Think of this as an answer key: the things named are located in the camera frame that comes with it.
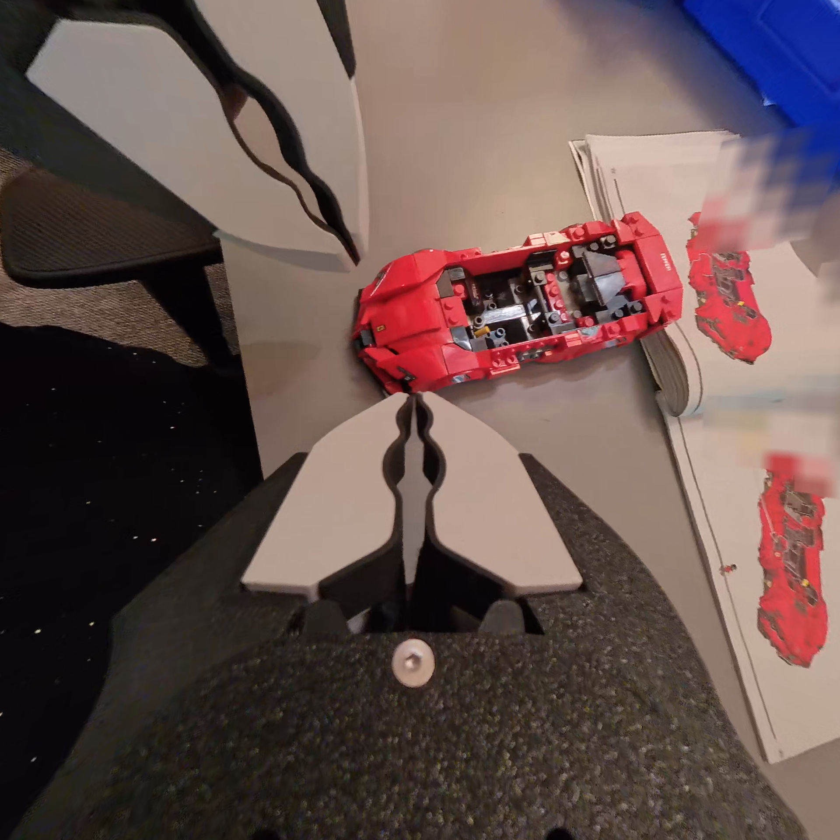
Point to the lego instruction booklet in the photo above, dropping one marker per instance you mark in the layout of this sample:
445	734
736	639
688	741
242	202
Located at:
722	525

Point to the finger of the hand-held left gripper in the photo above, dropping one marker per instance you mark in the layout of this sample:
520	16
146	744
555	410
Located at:
315	98
144	131

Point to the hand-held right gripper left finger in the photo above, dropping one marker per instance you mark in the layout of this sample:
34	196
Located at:
328	512

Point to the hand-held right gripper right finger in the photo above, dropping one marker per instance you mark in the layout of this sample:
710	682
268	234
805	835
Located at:
499	518

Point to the blue plastic bin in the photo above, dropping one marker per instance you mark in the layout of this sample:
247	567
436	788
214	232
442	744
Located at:
774	39

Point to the red lego car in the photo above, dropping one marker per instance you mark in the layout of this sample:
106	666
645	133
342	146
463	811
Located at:
420	315

